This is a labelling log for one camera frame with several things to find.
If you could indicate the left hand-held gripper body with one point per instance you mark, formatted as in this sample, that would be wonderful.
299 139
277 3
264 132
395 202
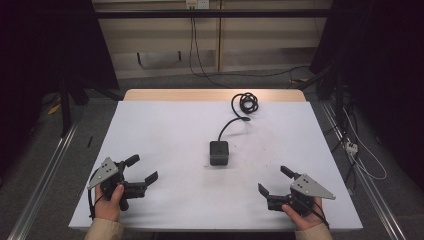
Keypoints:
106 170

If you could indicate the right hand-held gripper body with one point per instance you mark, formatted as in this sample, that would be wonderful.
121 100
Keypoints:
301 193

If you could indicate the person's right hand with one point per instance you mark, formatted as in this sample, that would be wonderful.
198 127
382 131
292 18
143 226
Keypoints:
305 218

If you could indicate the person's left hand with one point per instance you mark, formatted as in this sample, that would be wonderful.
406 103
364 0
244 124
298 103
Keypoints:
108 206

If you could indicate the small black floor stick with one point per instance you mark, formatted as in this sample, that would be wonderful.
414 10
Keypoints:
89 141

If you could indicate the white table mat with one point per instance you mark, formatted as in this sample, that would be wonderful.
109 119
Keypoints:
186 193

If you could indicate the black power adapter box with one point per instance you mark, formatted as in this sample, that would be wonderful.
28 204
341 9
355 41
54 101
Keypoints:
219 153

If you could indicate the white power strip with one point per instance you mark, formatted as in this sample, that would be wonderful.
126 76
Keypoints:
351 147

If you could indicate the black metal stand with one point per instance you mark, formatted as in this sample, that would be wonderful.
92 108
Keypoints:
338 96
65 106

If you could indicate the black curtain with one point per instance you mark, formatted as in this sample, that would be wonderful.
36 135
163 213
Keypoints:
50 50
383 66

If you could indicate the black horizontal metal bar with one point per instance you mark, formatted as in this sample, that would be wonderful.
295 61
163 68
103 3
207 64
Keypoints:
213 13

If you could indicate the aluminium floor rail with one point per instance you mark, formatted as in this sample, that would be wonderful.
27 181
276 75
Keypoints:
370 186
40 186

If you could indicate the black wall bracket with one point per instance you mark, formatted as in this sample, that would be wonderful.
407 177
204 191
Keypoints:
180 55
139 59

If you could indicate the white wall socket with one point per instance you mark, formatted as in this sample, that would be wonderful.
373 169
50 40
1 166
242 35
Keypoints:
197 3

